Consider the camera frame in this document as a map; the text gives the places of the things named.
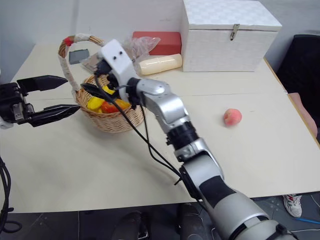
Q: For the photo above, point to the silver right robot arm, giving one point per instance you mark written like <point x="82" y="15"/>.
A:
<point x="165" y="105"/>

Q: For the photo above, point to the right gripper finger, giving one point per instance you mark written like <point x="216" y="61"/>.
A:
<point x="91" y="89"/>
<point x="113" y="82"/>

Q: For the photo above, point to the pink peach fruit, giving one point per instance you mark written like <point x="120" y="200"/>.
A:
<point x="232" y="117"/>

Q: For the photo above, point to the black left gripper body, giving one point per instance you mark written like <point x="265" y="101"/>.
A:
<point x="11" y="100"/>

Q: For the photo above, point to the clear plastic bag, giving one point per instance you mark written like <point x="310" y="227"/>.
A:
<point x="140" y="46"/>

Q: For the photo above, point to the person's leg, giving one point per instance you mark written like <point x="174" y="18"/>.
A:
<point x="306" y="110"/>

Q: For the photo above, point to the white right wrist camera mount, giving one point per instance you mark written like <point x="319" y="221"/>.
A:
<point x="120" y="60"/>

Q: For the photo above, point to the brown patterned packet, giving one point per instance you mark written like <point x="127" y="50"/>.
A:
<point x="90" y="63"/>

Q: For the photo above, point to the white and red sneaker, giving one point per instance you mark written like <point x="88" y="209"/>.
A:
<point x="293" y="205"/>

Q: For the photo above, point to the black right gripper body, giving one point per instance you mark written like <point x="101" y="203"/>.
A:
<point x="103" y="67"/>

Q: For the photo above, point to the yellow lemon fruit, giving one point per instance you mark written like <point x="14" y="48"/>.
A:
<point x="95" y="103"/>

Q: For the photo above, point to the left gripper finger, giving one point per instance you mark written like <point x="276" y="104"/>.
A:
<point x="45" y="82"/>
<point x="53" y="113"/>

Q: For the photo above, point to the metal box latch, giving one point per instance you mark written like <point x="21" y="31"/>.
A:
<point x="234" y="31"/>

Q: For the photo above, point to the dark grey flat block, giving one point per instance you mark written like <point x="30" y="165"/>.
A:
<point x="78" y="56"/>

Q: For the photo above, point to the red rectangular box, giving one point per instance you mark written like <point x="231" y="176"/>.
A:
<point x="165" y="42"/>

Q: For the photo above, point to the white lidded box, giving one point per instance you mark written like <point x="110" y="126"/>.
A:
<point x="225" y="47"/>

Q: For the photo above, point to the cream cylindrical roll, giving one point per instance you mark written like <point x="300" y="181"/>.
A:
<point x="160" y="64"/>

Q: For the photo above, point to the yellow banana fruit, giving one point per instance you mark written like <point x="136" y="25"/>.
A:
<point x="109" y="90"/>

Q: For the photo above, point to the red apple fruit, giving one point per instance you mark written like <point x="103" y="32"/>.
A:
<point x="108" y="108"/>

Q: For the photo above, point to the orange fruit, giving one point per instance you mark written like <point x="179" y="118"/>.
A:
<point x="123" y="103"/>

